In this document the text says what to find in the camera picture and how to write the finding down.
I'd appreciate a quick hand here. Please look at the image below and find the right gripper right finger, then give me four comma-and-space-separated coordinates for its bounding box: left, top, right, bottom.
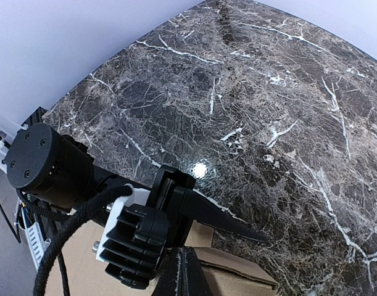
183, 247, 213, 296

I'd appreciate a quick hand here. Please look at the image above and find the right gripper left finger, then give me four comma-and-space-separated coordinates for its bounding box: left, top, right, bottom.
151, 248, 183, 296

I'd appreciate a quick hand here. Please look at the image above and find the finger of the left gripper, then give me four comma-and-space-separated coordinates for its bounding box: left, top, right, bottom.
184, 189, 268, 243

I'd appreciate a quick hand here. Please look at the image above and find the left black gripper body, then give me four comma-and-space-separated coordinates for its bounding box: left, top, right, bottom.
146, 165, 196, 247

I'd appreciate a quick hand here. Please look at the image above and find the brown cardboard box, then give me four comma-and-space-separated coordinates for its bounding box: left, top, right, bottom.
62, 222, 278, 295

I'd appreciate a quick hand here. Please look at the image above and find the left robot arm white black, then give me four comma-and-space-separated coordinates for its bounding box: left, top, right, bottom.
1, 123, 265, 249

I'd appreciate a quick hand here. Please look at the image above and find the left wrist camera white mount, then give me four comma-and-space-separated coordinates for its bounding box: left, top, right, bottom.
96, 187, 170, 290

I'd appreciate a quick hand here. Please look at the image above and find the white slotted cable duct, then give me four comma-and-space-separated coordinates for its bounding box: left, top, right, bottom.
25, 222, 51, 270

